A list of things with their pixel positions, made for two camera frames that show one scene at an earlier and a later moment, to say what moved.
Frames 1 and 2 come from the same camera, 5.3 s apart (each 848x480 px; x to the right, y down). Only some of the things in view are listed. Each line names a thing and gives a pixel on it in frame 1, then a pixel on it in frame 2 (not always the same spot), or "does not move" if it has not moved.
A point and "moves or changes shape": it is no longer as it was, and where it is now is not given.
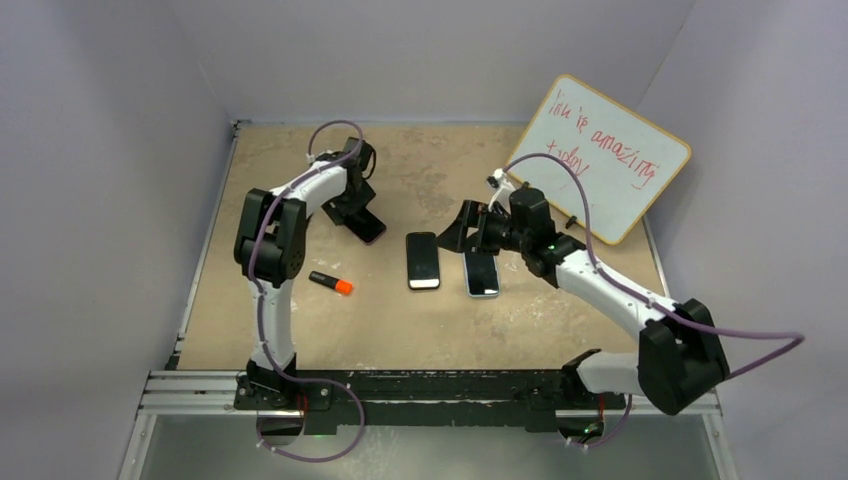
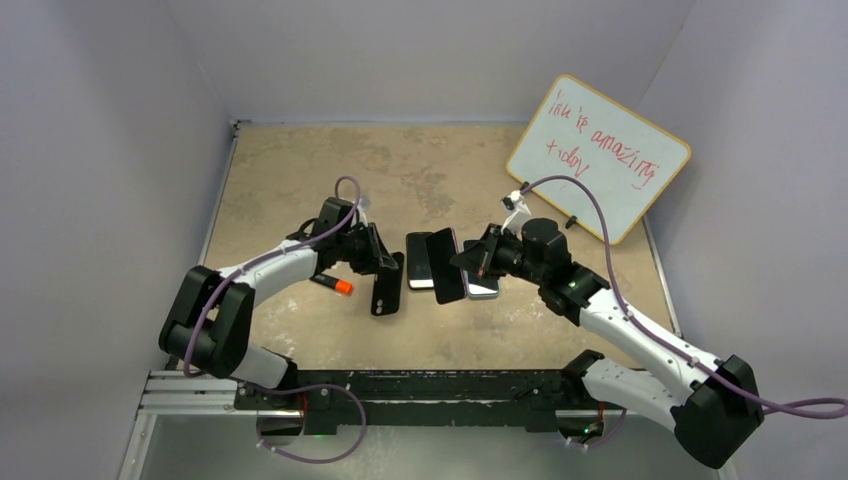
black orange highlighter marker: [339, 285] does not move
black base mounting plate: [332, 398] does not move
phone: [367, 226] moves or changes shape
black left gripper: [337, 212] -> [376, 256]
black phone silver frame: [423, 264] does not move
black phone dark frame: [481, 273] does not move
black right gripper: [473, 215] -> [478, 258]
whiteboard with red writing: [625, 160] does not move
